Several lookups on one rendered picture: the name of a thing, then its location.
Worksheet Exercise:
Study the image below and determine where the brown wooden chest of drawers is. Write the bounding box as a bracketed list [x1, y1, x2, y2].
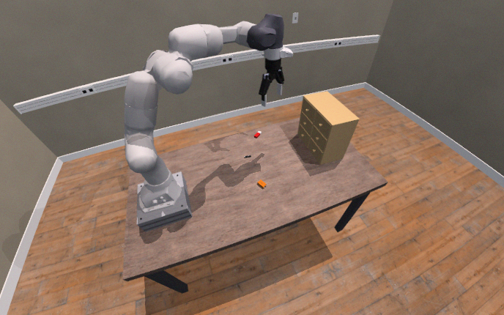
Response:
[303, 91, 359, 165]

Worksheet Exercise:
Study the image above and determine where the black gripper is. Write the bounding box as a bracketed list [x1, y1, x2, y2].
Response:
[259, 59, 284, 107]

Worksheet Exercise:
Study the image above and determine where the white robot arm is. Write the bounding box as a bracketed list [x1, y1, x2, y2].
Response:
[124, 13, 293, 213]

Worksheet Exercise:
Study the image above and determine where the brown wooden drawer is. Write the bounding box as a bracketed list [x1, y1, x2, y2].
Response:
[298, 124, 310, 147]
[311, 125, 327, 152]
[314, 111, 332, 139]
[309, 138, 323, 163]
[300, 112, 313, 135]
[302, 98, 316, 123]

